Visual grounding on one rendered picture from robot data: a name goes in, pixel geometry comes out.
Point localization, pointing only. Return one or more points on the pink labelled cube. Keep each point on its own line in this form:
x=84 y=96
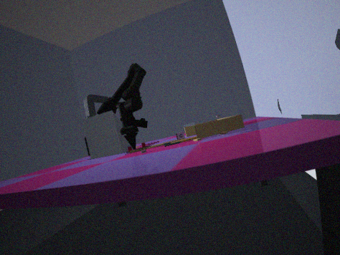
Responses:
x=180 y=135

